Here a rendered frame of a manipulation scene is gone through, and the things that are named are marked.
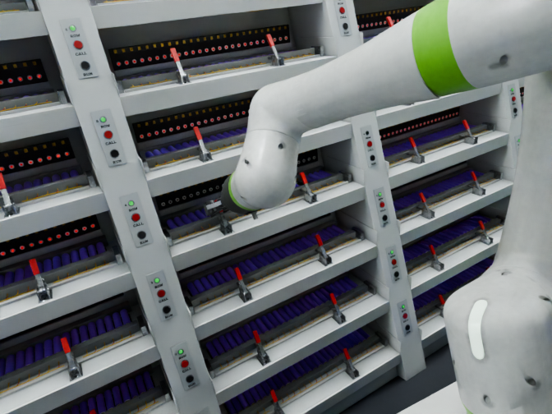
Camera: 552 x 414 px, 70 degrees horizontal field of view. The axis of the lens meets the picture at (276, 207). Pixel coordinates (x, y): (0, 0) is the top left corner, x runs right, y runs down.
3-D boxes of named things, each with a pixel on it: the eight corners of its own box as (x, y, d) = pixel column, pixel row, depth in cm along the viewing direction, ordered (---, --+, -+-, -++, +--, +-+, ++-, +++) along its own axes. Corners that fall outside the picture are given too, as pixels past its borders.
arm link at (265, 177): (239, 193, 62) (301, 210, 66) (254, 121, 65) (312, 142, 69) (218, 207, 75) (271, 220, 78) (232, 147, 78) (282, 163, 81)
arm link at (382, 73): (407, 71, 45) (453, 112, 52) (416, -12, 48) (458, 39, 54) (231, 135, 73) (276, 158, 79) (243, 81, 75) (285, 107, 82)
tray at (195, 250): (365, 199, 120) (365, 170, 116) (175, 272, 96) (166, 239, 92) (326, 181, 137) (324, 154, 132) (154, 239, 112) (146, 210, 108)
